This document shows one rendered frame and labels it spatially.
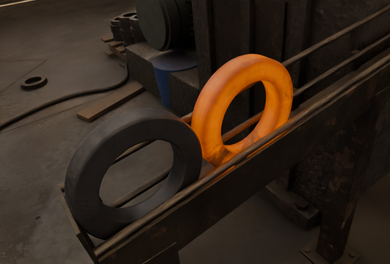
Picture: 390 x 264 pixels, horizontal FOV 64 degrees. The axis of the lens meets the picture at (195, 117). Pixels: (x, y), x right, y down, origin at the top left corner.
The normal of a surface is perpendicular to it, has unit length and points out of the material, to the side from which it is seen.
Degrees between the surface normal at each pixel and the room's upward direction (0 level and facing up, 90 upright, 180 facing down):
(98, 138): 25
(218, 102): 90
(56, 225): 0
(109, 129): 13
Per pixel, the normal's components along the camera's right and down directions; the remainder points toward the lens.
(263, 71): 0.57, 0.40
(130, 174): -0.09, -0.84
